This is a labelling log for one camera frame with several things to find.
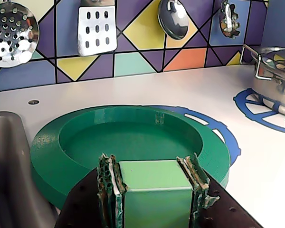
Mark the perforated steel skimmer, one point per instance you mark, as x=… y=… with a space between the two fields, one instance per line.
x=12 y=35

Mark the steel serving spoon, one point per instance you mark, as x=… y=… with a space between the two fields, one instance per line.
x=173 y=21

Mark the grey toy sink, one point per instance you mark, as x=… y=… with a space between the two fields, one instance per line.
x=9 y=166

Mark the small steel ladle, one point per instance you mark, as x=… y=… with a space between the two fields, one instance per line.
x=228 y=23

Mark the green block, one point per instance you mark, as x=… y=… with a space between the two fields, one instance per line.
x=156 y=190

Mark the slotted steel spatula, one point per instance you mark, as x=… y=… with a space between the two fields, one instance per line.
x=92 y=51

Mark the round metal screw cap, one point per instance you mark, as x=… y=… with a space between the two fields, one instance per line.
x=33 y=102

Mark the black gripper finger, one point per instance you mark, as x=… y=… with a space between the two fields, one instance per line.
x=85 y=204
x=223 y=211

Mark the round green recipient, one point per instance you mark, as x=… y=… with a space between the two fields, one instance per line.
x=133 y=140

